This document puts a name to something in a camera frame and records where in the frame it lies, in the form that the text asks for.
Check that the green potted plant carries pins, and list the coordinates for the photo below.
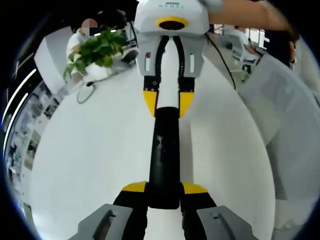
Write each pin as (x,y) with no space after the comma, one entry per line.
(100,47)

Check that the black cylindrical bar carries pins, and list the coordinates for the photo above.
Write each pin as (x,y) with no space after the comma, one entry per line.
(163,150)

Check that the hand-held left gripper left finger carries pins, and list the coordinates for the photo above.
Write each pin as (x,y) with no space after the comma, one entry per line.
(130,200)

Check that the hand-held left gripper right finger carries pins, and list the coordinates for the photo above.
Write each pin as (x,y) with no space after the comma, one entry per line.
(197,200)

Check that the ceiling light strip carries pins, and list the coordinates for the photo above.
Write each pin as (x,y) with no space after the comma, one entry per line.
(20,86)
(12,122)

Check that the black office chair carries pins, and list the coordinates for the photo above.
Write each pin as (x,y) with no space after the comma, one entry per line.
(130,54)

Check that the white mesh basket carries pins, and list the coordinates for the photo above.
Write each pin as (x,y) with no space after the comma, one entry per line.
(287,112)

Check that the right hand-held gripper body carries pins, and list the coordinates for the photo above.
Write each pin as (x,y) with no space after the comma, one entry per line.
(150,17)

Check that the white office chair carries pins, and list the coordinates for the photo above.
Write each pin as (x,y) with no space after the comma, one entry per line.
(240,48)

